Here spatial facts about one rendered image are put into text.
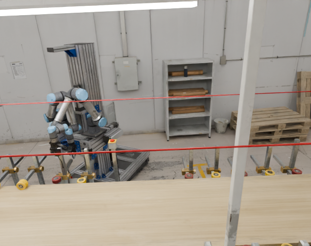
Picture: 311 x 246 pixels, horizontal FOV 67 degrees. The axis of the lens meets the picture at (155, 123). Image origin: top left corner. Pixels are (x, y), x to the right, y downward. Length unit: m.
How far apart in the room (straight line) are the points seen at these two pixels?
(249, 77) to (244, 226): 1.13
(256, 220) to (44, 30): 4.36
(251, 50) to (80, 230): 1.56
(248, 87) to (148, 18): 3.74
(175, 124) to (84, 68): 2.78
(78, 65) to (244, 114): 2.24
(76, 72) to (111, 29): 1.85
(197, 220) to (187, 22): 3.69
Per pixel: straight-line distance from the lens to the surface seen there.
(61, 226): 1.96
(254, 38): 1.04
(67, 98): 2.61
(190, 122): 5.17
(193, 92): 4.55
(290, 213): 2.08
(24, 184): 2.42
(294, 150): 2.61
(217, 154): 2.34
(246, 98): 1.08
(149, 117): 5.00
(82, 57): 2.90
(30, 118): 5.42
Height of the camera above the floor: 2.22
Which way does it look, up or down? 23 degrees down
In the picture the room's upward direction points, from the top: 3 degrees counter-clockwise
